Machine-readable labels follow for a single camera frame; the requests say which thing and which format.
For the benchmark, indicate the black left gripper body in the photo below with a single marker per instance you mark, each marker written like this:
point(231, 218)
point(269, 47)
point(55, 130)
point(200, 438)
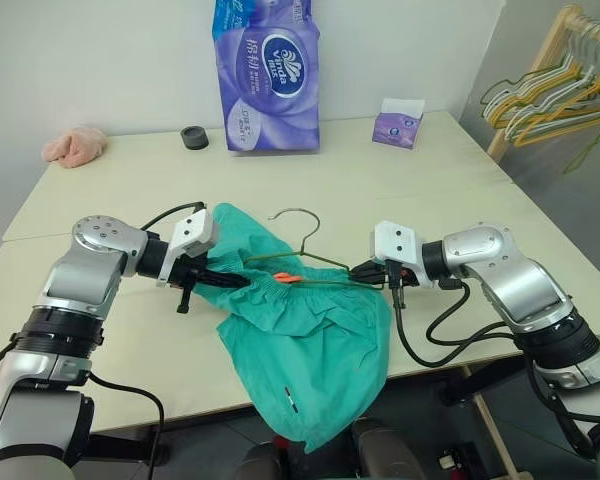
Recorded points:
point(190, 274)

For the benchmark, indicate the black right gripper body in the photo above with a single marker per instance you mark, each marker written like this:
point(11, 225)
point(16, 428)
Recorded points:
point(392, 272)

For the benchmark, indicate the green shorts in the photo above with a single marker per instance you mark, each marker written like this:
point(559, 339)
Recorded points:
point(310, 360)

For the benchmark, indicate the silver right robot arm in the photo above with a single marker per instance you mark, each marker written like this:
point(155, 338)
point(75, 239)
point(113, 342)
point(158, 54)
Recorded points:
point(520, 285)

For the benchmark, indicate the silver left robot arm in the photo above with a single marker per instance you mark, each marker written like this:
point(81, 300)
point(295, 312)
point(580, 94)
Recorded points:
point(80, 280)

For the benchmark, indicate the small purple tissue box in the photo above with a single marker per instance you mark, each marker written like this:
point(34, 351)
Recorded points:
point(397, 131)

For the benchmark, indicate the pink fluffy cloth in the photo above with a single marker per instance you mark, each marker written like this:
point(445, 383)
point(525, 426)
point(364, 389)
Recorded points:
point(75, 147)

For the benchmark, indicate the large dark rounded shape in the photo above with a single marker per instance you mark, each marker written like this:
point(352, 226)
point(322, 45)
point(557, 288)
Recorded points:
point(390, 455)

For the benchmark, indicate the small dark rounded shape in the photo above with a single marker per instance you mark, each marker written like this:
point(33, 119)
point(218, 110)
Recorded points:
point(262, 462)

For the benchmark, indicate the wooden table leg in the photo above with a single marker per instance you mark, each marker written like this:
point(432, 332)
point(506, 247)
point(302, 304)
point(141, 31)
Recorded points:
point(495, 435)

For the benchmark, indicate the small white box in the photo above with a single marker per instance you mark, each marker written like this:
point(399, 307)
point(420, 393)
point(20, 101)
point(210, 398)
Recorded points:
point(450, 459)

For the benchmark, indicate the purple Vinda tissue pack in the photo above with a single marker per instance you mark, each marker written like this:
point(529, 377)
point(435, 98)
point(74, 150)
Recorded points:
point(265, 75)

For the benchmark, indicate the wooden clothes rack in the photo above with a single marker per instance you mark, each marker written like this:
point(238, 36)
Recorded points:
point(555, 45)

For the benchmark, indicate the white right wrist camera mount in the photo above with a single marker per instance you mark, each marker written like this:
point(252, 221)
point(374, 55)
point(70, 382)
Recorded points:
point(397, 242)

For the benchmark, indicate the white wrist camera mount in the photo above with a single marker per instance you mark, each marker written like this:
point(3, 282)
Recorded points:
point(195, 230)
point(397, 242)

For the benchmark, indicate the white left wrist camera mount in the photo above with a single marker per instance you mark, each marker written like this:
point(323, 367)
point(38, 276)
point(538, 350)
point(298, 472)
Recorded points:
point(195, 230)

